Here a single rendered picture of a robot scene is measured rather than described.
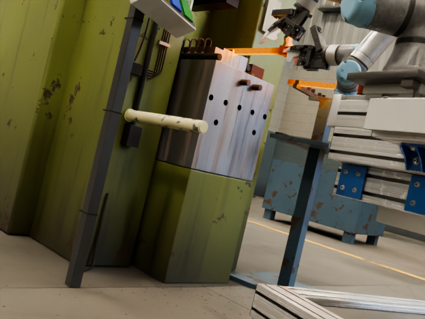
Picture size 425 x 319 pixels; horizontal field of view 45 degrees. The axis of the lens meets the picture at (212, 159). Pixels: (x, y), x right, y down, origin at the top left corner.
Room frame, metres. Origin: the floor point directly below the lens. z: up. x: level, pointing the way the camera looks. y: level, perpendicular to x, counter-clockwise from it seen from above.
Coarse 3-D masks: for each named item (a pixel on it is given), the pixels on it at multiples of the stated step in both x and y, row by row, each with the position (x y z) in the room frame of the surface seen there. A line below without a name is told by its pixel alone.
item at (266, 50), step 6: (234, 48) 2.17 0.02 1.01; (240, 48) 2.15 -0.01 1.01; (246, 48) 2.12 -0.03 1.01; (252, 48) 2.10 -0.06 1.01; (258, 48) 2.07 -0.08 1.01; (264, 48) 2.05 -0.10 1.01; (270, 48) 2.03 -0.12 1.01; (276, 48) 2.00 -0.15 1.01; (282, 48) 1.98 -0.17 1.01; (240, 54) 2.17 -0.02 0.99; (246, 54) 2.15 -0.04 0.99; (252, 54) 2.12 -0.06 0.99; (258, 54) 2.10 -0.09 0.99; (264, 54) 2.07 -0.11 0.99; (270, 54) 2.05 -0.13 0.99; (276, 54) 2.03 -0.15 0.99; (282, 54) 1.98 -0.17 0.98
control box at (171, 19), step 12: (132, 0) 1.52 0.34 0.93; (144, 0) 1.52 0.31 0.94; (156, 0) 1.54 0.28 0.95; (144, 12) 1.59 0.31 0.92; (156, 12) 1.61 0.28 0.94; (168, 12) 1.63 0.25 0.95; (168, 24) 1.71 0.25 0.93; (180, 24) 1.74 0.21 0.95; (192, 24) 1.79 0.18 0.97; (180, 36) 1.83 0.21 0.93
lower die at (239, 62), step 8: (184, 48) 2.24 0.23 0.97; (192, 48) 2.20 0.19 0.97; (200, 48) 2.16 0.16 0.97; (208, 48) 2.12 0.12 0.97; (216, 48) 2.10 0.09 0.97; (224, 48) 2.12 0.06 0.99; (224, 56) 2.13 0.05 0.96; (232, 56) 2.16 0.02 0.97; (240, 56) 2.20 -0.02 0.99; (232, 64) 2.17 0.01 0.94; (240, 64) 2.21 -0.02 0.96
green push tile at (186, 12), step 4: (180, 0) 1.73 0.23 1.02; (184, 0) 1.76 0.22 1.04; (184, 4) 1.74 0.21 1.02; (188, 4) 1.79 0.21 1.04; (184, 8) 1.73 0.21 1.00; (188, 8) 1.78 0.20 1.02; (184, 12) 1.72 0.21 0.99; (188, 12) 1.76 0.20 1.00; (188, 16) 1.75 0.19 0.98; (192, 20) 1.78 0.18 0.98
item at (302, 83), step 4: (288, 80) 2.41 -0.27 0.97; (292, 80) 2.40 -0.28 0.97; (300, 80) 2.37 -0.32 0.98; (288, 84) 2.42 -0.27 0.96; (292, 84) 2.40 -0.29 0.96; (300, 84) 2.37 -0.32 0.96; (304, 84) 2.36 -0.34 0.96; (308, 84) 2.34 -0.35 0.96; (312, 84) 2.33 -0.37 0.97; (316, 84) 2.32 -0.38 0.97; (320, 84) 2.31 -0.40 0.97; (324, 84) 2.29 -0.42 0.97; (328, 84) 2.28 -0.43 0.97; (332, 84) 2.27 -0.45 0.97; (320, 88) 2.33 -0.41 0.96; (324, 88) 2.31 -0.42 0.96; (328, 88) 2.29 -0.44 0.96; (332, 88) 2.27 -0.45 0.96; (360, 88) 2.20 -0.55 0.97; (360, 92) 2.19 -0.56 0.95
